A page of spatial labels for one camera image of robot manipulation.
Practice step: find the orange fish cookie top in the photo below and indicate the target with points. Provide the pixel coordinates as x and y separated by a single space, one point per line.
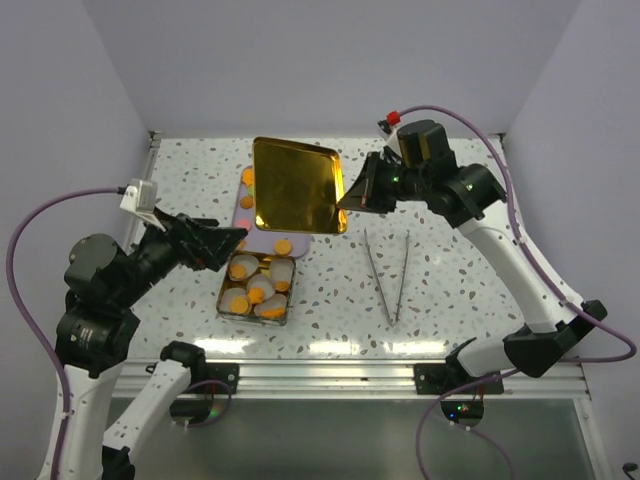
248 177

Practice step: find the aluminium front rail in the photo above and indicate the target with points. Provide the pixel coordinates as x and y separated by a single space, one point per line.
314 379

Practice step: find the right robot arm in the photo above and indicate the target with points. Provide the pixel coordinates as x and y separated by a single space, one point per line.
473 202

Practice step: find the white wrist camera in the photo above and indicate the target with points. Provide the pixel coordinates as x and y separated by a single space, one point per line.
139 199
388 128

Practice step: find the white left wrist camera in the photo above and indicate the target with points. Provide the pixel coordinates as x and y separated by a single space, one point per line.
139 199

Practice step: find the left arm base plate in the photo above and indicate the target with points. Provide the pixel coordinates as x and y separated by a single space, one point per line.
227 373

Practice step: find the round dotted cracker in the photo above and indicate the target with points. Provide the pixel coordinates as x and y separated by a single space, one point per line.
283 247
240 305

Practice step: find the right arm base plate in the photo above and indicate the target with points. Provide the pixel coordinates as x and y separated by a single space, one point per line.
440 378

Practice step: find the orange fish cookie bottom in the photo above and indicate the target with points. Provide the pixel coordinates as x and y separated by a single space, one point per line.
256 295

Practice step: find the white paper cup top-left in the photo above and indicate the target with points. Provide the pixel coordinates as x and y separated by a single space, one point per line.
249 261

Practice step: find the lilac plastic tray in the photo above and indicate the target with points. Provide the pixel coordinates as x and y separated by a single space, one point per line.
260 241

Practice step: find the white paper cup bottom-right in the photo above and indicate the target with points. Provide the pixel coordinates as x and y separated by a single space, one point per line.
276 301

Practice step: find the pink round cookie left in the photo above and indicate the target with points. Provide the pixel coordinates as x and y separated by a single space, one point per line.
242 223

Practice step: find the white paper cup top-right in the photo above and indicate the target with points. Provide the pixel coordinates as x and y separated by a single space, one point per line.
281 269

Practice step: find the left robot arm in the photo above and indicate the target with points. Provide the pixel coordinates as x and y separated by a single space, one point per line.
93 338

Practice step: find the white paper cup bottom-left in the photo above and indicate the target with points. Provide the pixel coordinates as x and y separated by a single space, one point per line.
223 306

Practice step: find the orange flower cookie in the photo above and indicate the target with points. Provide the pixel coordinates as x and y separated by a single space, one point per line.
237 272

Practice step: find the white paper cup centre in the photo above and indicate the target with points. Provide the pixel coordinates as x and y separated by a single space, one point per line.
261 281

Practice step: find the round dotted cracker bottom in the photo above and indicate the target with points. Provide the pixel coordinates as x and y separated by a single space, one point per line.
283 247

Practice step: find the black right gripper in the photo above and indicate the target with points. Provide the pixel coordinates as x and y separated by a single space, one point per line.
365 194

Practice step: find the orange fish cookie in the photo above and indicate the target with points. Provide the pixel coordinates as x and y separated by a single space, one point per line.
248 177
274 313
256 295

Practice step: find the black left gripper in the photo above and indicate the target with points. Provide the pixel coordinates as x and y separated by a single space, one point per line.
211 246

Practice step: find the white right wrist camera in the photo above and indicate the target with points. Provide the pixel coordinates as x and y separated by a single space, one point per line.
388 128

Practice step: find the gold tin lid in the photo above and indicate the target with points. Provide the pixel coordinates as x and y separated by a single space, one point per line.
297 187

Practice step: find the metal tongs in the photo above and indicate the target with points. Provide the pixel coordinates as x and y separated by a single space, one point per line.
387 255

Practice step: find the gold cookie tin box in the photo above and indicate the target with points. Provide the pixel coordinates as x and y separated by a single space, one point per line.
250 317

